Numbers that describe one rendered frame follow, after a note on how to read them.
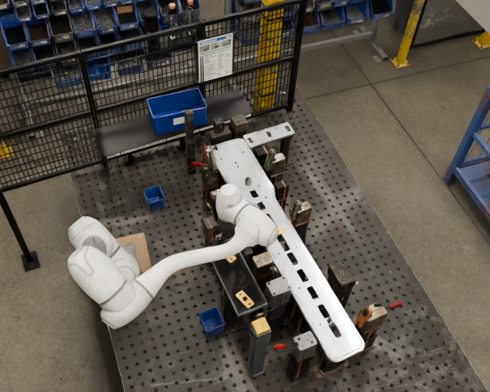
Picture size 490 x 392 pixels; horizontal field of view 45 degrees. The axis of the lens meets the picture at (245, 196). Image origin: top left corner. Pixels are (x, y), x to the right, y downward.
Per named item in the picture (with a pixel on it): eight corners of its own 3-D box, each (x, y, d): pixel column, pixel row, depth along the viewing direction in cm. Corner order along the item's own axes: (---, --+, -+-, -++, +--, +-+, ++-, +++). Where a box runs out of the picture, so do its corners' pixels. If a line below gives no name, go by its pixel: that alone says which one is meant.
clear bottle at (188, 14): (199, 34, 319) (198, 2, 304) (188, 37, 318) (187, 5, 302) (194, 28, 323) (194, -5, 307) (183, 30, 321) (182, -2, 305)
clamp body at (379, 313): (376, 348, 289) (394, 313, 261) (351, 359, 285) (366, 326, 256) (365, 330, 295) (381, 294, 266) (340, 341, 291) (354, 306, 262)
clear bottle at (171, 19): (182, 39, 317) (180, 6, 301) (170, 41, 315) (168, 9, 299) (177, 32, 320) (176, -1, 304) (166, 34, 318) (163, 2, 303)
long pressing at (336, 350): (372, 346, 258) (373, 344, 257) (328, 366, 252) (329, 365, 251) (242, 137, 334) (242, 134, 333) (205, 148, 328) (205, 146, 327)
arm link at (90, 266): (93, 264, 281) (61, 230, 275) (120, 241, 283) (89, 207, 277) (97, 314, 207) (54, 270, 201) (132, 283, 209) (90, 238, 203)
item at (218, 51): (233, 75, 343) (235, 30, 319) (197, 85, 337) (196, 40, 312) (232, 72, 344) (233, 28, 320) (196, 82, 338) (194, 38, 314)
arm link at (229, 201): (210, 213, 239) (233, 232, 234) (209, 190, 227) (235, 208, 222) (228, 198, 244) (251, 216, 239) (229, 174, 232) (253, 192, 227)
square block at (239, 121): (246, 164, 360) (248, 122, 332) (234, 168, 358) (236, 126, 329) (240, 155, 364) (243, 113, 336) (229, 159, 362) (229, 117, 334)
